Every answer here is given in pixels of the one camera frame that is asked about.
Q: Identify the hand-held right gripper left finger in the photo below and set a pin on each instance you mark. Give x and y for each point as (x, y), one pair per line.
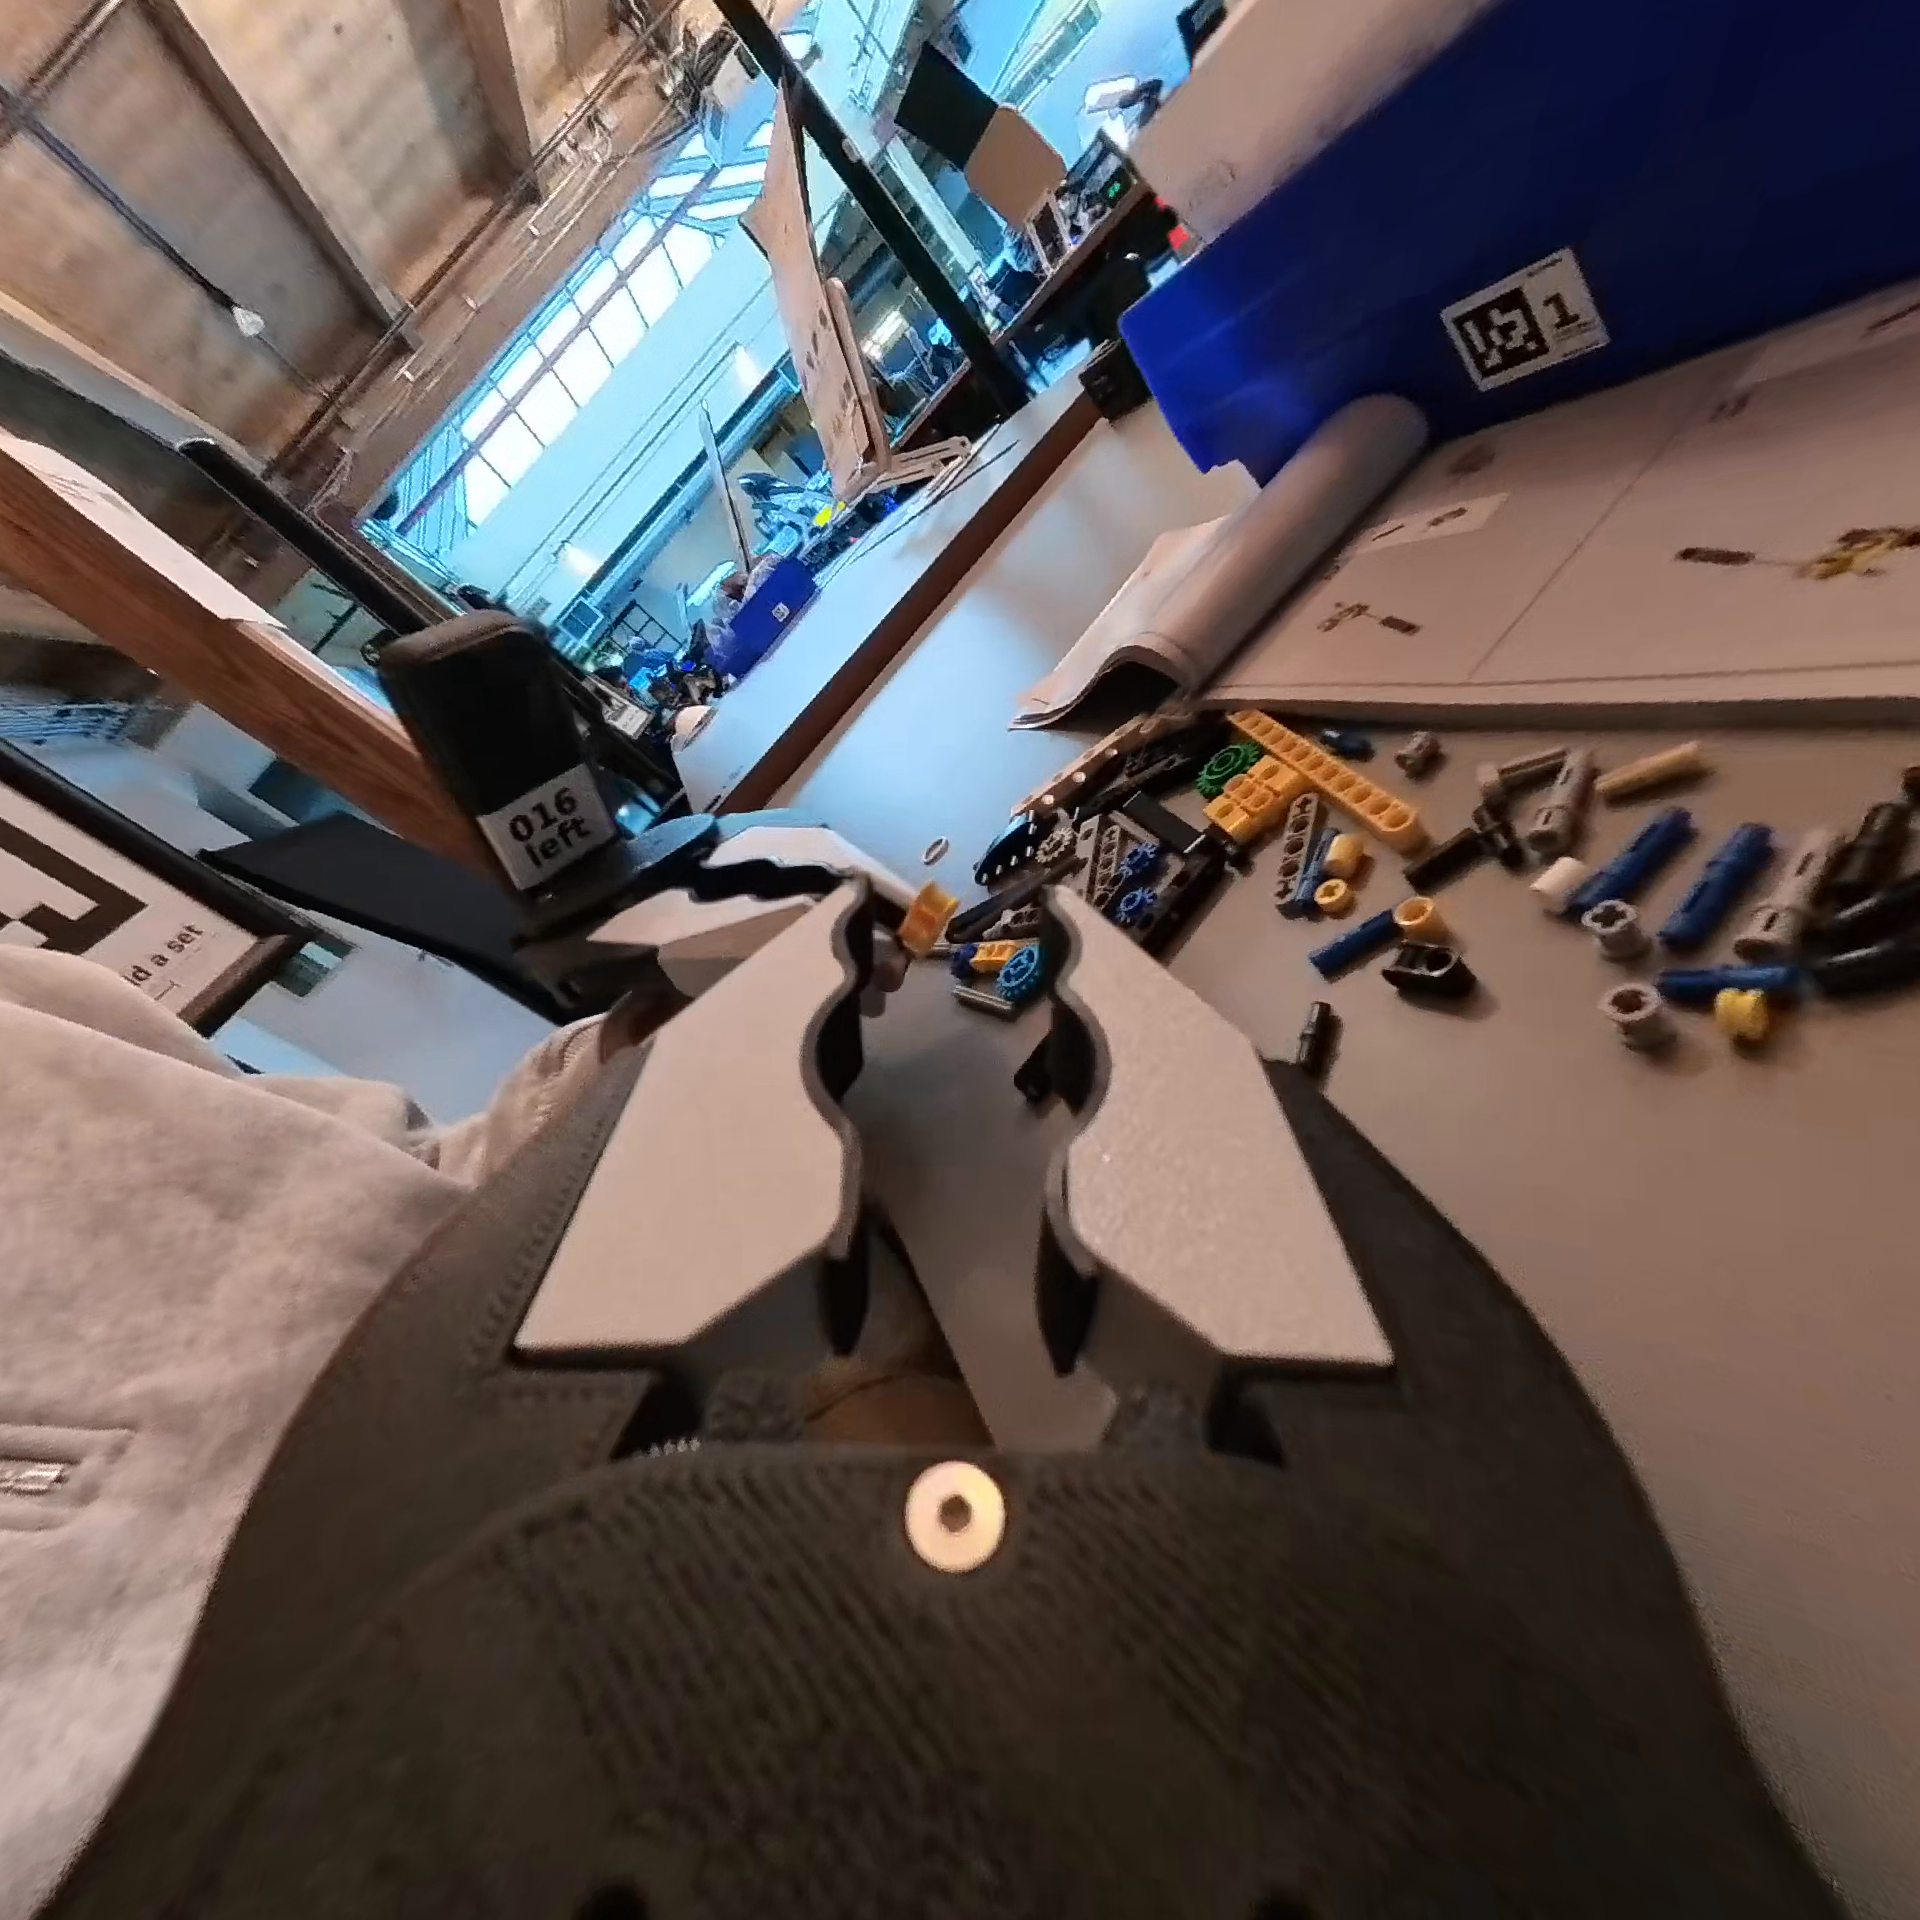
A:
(690, 1170)

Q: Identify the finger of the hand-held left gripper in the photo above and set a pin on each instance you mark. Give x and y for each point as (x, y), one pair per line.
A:
(706, 940)
(788, 858)

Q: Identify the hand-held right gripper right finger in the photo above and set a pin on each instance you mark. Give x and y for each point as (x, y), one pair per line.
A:
(1217, 1199)

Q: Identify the small yellow lego connector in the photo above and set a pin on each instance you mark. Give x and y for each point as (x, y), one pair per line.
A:
(932, 915)

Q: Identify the pile of lego pieces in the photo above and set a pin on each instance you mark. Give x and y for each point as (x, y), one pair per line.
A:
(1335, 771)

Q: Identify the person's left forearm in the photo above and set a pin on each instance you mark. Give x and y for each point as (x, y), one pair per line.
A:
(509, 1113)

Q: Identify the black office chair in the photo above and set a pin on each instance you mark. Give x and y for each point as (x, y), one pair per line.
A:
(359, 899)

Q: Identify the small blue crate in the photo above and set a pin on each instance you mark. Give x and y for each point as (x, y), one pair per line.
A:
(768, 604)

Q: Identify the wooden partition board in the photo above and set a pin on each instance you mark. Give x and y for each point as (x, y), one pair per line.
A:
(226, 661)

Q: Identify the row of windows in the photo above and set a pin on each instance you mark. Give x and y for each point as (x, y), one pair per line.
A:
(598, 314)

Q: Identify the framed code sign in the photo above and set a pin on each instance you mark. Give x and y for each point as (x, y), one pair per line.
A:
(90, 899)

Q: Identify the upright cardboard panel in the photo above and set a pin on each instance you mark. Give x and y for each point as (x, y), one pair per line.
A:
(809, 302)

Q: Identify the grey zip hoodie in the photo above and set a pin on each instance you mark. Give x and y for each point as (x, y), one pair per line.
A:
(179, 1351)

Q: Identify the small black box device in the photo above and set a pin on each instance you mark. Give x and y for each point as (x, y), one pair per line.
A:
(1117, 383)

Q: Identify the black steel column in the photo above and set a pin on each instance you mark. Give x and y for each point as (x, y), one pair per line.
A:
(886, 209)

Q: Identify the dark workbench with equipment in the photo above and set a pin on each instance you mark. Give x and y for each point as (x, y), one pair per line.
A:
(1078, 256)

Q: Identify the open instruction booklet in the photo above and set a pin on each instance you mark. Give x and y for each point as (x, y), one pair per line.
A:
(1574, 570)

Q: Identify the black and white board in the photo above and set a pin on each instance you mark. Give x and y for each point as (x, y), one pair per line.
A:
(973, 129)

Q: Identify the blue storage bin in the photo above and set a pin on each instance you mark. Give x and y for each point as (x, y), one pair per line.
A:
(1350, 302)

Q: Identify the white cardboard box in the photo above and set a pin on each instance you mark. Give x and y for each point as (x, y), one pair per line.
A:
(1275, 120)

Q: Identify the black metal frame bar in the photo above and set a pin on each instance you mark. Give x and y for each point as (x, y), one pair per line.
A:
(331, 524)

